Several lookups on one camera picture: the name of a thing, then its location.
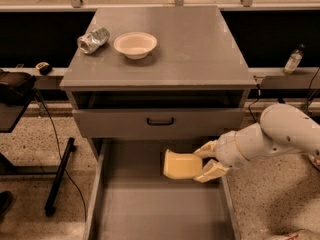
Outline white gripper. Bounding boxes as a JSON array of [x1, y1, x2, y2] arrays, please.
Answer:
[[194, 131, 249, 183]]

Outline yellow sponge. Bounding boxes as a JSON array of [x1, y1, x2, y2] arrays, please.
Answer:
[[163, 149, 202, 179]]

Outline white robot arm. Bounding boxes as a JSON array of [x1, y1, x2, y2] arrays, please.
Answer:
[[194, 103, 320, 183]]

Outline grey top drawer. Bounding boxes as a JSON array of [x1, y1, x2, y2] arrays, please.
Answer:
[[71, 94, 246, 139]]

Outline open grey middle drawer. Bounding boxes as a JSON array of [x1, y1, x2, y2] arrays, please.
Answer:
[[82, 140, 241, 240]]

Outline grey drawer cabinet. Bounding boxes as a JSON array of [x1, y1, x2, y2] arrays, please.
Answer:
[[61, 6, 255, 153]]

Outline white red shoe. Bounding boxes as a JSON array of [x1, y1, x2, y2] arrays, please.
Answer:
[[308, 155, 320, 171]]

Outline clear plastic bottle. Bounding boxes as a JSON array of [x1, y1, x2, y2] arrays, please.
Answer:
[[283, 44, 305, 74]]

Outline white bowl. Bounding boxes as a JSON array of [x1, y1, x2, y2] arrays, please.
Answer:
[[113, 32, 157, 60]]

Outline crushed silver can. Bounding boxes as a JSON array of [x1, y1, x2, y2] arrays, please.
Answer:
[[77, 27, 110, 54]]

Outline yellow black tape measure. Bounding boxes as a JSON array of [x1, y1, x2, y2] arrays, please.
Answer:
[[35, 62, 52, 75]]

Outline black side table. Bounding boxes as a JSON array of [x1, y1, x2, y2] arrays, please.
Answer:
[[0, 88, 77, 218]]

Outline black shoe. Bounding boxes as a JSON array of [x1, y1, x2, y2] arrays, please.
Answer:
[[0, 191, 13, 218]]

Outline black bag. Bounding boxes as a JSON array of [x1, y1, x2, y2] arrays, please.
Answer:
[[0, 69, 36, 105]]

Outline black drawer handle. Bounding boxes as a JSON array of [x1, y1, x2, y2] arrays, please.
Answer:
[[146, 117, 175, 126]]

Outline black power cable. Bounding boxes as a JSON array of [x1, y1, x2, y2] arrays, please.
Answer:
[[247, 83, 263, 124]]

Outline black cable left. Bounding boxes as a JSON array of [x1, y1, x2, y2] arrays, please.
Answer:
[[34, 90, 88, 222]]

